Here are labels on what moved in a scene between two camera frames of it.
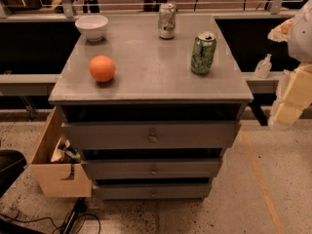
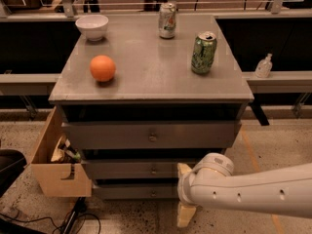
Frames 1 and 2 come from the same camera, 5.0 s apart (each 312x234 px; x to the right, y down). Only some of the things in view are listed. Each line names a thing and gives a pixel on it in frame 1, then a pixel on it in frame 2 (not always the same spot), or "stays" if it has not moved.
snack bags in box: (64, 153) stays
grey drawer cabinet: (153, 117) stays
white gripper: (301, 36) → (182, 188)
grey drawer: (152, 169) stays
